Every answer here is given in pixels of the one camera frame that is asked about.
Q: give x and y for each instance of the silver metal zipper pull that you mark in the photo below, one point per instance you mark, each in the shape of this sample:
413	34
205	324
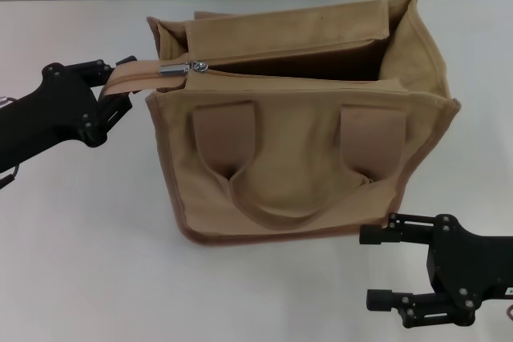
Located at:
180	69

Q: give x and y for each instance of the khaki canvas food bag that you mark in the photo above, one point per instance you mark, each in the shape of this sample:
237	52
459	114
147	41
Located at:
288	150

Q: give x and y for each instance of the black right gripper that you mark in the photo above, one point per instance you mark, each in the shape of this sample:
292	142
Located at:
473	266

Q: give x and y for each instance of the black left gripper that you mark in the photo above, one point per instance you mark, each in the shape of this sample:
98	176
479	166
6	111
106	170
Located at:
48	109

